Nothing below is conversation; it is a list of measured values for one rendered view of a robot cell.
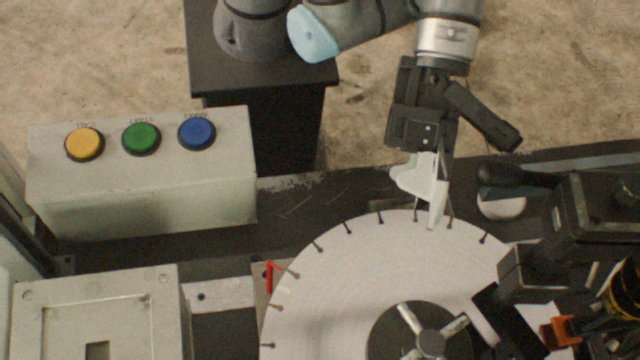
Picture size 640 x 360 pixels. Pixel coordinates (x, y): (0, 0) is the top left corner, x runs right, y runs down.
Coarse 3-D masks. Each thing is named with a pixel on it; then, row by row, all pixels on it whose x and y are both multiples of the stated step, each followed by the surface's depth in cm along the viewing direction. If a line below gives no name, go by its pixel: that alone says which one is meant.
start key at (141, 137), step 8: (128, 128) 80; (136, 128) 80; (144, 128) 80; (152, 128) 80; (128, 136) 79; (136, 136) 79; (144, 136) 79; (152, 136) 79; (128, 144) 79; (136, 144) 79; (144, 144) 79; (152, 144) 79; (136, 152) 79
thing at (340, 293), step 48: (336, 240) 70; (384, 240) 71; (432, 240) 71; (288, 288) 67; (336, 288) 68; (384, 288) 68; (432, 288) 68; (480, 288) 69; (288, 336) 65; (336, 336) 65; (480, 336) 66
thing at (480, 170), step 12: (480, 168) 45; (492, 168) 44; (504, 168) 45; (516, 168) 45; (480, 180) 45; (492, 180) 44; (504, 180) 45; (516, 180) 45; (528, 180) 45; (540, 180) 46; (552, 180) 46
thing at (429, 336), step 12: (408, 312) 62; (408, 324) 62; (420, 324) 62; (456, 324) 62; (420, 336) 61; (432, 336) 61; (444, 336) 61; (420, 348) 60; (432, 348) 60; (444, 348) 60
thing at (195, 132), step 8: (192, 120) 81; (200, 120) 81; (184, 128) 80; (192, 128) 80; (200, 128) 80; (208, 128) 80; (184, 136) 80; (192, 136) 80; (200, 136) 80; (208, 136) 80; (192, 144) 79; (200, 144) 80
